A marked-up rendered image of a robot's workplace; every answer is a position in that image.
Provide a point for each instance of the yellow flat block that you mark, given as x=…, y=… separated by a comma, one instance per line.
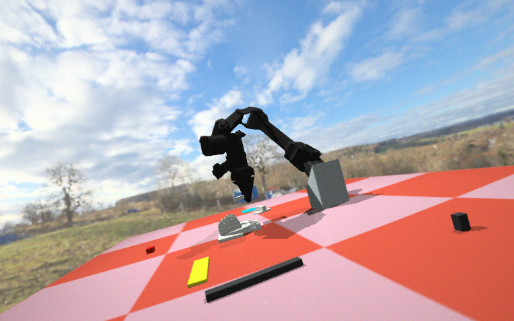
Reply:
x=199, y=272

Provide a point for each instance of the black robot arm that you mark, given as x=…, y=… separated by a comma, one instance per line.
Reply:
x=301, y=155

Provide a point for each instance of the dark grey long flat bar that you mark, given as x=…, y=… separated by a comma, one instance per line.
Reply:
x=252, y=279

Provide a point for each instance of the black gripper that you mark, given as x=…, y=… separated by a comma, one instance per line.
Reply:
x=241, y=174

